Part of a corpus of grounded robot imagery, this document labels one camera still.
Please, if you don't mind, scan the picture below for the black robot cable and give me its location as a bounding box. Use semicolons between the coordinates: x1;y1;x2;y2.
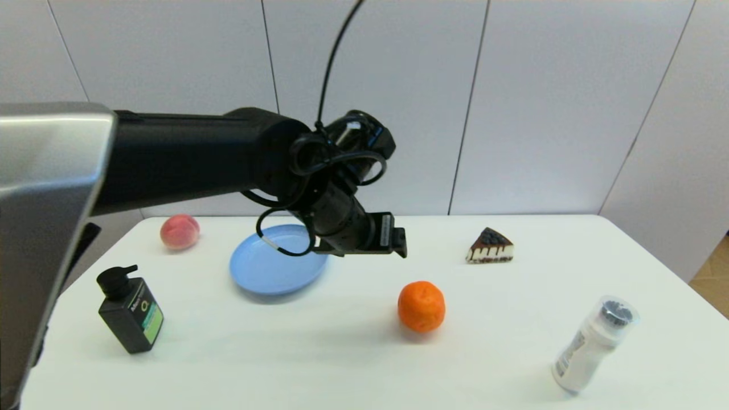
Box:
239;0;395;257

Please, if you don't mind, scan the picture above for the chocolate cake slice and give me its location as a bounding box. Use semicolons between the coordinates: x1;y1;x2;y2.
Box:
465;227;515;265

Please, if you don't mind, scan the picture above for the silver robot body panel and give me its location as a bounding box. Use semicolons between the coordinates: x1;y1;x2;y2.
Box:
0;102;118;410

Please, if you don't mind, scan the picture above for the white bottle with clear cap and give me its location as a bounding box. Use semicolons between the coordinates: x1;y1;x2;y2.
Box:
551;295;640;394

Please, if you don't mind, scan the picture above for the orange fruit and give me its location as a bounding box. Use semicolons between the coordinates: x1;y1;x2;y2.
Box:
397;280;447;334

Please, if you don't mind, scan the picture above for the black pump bottle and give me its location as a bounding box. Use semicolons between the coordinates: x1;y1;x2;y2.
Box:
96;264;165;355

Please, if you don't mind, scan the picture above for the blue plate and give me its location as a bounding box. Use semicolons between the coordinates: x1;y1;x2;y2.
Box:
229;224;331;296

